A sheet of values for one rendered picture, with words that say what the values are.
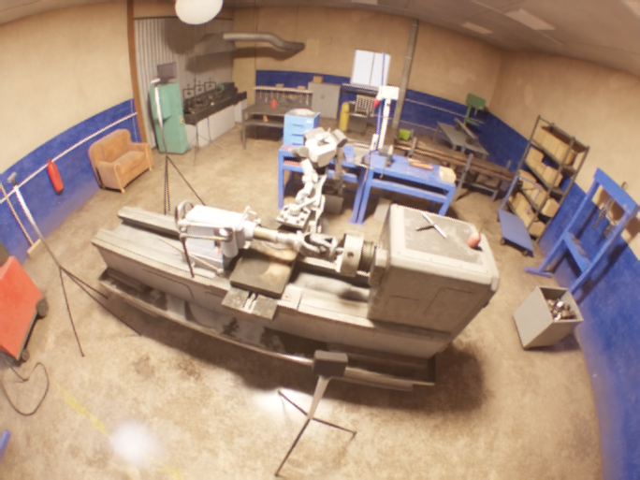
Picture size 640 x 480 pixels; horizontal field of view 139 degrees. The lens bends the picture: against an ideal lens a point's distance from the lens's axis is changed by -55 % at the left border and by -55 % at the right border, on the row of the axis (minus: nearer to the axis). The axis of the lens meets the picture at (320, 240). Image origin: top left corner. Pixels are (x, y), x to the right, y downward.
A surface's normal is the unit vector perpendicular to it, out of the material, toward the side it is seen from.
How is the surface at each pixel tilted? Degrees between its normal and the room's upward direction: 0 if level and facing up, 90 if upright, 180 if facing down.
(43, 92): 90
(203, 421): 0
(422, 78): 90
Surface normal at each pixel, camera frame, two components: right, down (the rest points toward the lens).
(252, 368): 0.09, -0.74
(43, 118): 0.97, 0.21
